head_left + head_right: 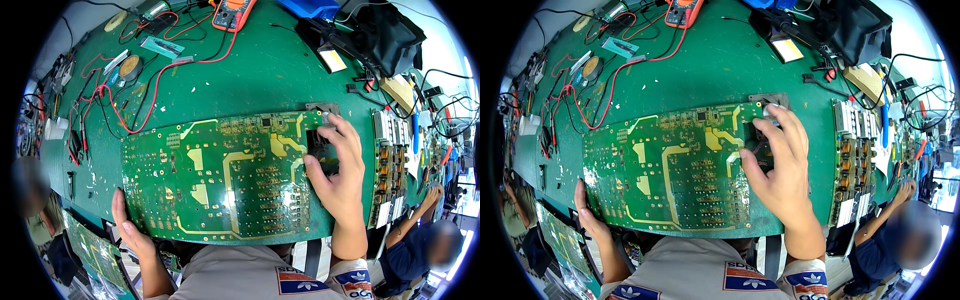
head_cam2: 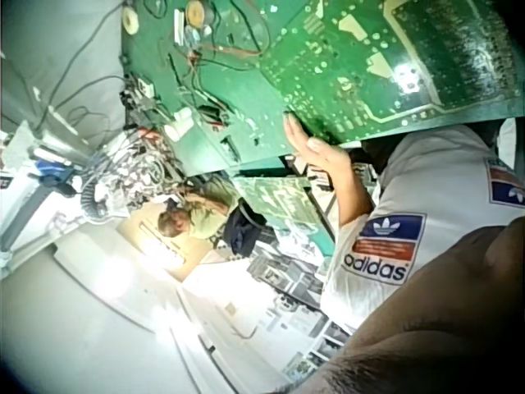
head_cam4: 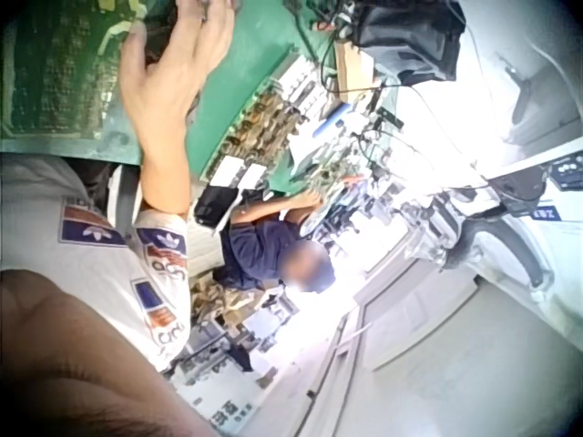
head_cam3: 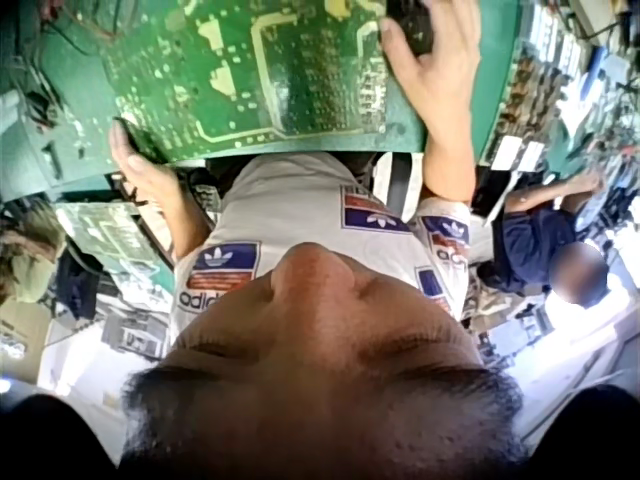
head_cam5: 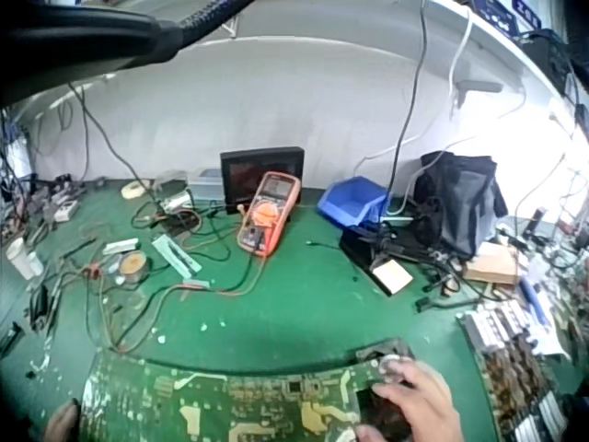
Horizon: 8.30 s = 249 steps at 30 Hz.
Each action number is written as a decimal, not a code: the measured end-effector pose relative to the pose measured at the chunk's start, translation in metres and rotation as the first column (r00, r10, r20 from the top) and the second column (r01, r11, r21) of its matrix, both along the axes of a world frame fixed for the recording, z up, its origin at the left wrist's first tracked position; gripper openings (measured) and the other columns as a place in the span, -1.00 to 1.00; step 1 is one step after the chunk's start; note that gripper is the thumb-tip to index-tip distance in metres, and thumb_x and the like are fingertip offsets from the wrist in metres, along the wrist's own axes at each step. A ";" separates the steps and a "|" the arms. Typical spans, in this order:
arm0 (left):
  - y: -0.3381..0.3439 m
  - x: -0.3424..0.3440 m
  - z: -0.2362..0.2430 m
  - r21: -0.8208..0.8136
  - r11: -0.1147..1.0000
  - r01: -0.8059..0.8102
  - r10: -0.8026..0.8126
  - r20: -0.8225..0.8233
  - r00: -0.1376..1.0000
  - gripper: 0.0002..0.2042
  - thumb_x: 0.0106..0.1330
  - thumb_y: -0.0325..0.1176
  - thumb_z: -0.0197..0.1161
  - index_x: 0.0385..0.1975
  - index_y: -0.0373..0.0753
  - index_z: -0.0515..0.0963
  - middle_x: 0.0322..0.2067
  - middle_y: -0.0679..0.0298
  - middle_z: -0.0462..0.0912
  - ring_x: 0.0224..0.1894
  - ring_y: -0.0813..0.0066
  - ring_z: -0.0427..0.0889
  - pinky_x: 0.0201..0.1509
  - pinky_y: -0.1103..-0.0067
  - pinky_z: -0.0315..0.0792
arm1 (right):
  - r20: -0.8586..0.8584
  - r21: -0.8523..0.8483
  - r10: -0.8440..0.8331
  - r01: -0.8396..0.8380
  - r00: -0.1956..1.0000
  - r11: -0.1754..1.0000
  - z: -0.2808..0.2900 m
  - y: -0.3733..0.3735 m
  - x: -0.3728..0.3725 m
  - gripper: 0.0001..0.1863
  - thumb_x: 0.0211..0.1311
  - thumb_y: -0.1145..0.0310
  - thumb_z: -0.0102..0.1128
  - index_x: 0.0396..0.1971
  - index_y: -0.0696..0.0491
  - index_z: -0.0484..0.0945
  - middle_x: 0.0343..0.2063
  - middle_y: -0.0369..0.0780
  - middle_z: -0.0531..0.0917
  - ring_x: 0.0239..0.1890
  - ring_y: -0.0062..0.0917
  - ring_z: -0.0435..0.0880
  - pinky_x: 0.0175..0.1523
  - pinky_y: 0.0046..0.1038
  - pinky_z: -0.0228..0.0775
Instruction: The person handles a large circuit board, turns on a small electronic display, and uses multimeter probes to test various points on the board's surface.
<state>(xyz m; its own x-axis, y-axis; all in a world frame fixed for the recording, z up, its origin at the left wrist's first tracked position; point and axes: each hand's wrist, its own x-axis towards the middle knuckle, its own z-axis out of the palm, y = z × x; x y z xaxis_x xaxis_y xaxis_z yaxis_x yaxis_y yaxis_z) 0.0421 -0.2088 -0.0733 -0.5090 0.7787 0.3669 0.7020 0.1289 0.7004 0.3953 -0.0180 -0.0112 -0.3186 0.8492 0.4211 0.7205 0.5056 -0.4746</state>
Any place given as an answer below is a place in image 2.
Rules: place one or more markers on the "white plug block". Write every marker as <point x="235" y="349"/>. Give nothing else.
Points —
<point x="179" y="124"/>

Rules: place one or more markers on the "heap of printed boxes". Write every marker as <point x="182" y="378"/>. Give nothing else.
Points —
<point x="287" y="283"/>

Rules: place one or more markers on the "brown wooden desk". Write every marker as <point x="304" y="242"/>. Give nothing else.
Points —
<point x="139" y="238"/>

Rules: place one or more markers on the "person's left hand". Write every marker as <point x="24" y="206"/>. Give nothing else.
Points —
<point x="324" y="156"/>

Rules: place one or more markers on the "white plastic strip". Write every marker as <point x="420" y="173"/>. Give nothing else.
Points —
<point x="179" y="26"/>

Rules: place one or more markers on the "blue plastic device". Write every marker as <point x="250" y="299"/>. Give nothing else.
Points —
<point x="49" y="169"/>

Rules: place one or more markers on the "dark blue cloth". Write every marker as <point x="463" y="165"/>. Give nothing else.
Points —
<point x="243" y="230"/>

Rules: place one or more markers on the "yellow solder spool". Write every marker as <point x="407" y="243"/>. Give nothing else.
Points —
<point x="205" y="17"/>

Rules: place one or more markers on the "large green circuit board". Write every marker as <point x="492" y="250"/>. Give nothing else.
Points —
<point x="369" y="61"/>

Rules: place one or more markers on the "small green circuit board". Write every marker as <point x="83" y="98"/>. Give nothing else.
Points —
<point x="279" y="197"/>

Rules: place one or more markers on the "white tape roll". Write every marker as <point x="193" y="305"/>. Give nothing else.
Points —
<point x="133" y="28"/>

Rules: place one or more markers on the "green work mat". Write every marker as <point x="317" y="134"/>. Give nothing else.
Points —
<point x="234" y="102"/>

